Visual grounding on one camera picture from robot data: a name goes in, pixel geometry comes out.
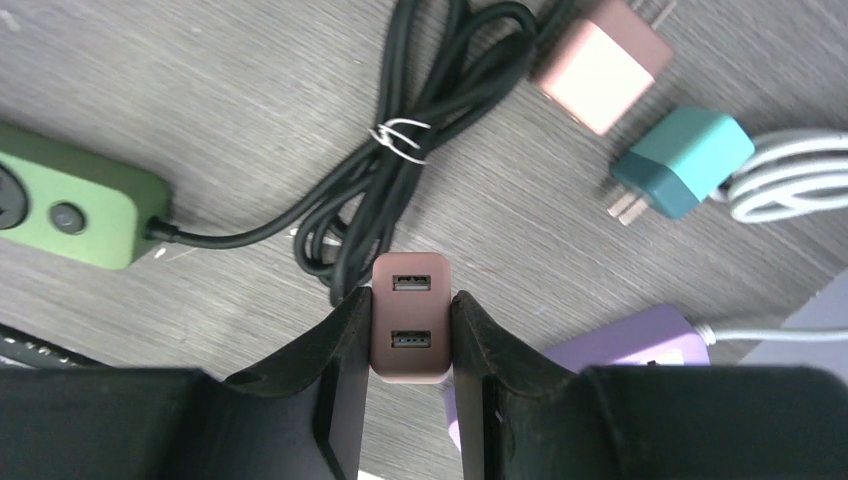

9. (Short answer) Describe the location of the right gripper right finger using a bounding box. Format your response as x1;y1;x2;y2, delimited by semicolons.
451;291;847;479

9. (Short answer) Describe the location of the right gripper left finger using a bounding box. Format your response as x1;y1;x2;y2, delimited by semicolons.
1;287;372;479

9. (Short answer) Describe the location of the pink plug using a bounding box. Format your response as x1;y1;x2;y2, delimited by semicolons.
369;252;452;384
532;0;674;136

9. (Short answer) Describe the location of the purple power strip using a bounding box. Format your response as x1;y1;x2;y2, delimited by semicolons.
445;304;711;452

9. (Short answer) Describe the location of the teal plug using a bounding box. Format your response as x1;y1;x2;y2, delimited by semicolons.
608;106;755;225

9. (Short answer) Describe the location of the green power strip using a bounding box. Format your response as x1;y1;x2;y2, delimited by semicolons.
1;123;172;270

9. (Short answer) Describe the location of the purple strip white cord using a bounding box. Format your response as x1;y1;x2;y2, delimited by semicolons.
692;129;848;346

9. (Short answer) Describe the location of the green strip black cord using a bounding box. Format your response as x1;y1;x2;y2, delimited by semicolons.
144;0;578;307

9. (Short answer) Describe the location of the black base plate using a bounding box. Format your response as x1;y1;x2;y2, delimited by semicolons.
1;324;104;369

